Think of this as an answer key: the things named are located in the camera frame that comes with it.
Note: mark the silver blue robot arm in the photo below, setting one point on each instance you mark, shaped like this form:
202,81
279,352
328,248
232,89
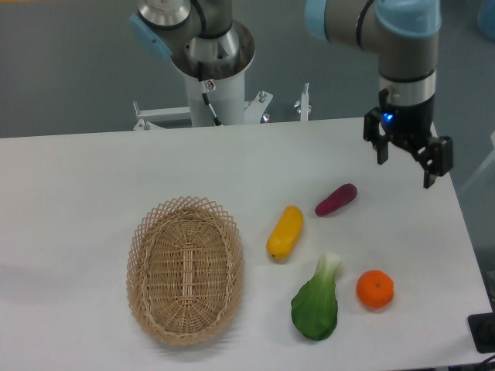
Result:
403,34

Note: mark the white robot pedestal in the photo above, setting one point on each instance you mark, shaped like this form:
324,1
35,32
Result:
214,69

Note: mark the purple sweet potato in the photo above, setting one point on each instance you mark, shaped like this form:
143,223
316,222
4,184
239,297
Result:
339,198

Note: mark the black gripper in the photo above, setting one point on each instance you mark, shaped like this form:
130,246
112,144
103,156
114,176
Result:
409,128

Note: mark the black device at table edge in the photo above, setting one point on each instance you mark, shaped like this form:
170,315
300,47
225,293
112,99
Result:
482,330

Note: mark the yellow mango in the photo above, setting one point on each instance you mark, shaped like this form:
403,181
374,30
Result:
285,234

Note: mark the woven wicker basket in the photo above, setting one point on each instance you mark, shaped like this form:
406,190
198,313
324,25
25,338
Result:
185,271

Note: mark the orange tangerine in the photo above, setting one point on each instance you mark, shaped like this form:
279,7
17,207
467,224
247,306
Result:
375,289

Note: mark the green bok choy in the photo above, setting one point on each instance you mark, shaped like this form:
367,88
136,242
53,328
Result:
314,309

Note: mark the white metal base frame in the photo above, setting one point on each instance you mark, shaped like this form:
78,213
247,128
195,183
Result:
203,115

